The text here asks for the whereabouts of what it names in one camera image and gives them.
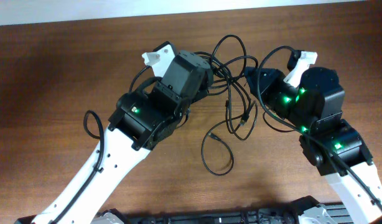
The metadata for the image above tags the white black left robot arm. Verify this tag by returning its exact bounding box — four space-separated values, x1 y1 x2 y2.
16 45 213 223

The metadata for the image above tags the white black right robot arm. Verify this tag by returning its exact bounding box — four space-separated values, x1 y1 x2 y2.
245 67 382 223

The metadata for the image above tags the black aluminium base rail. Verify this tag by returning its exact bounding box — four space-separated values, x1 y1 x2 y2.
91 195 353 224

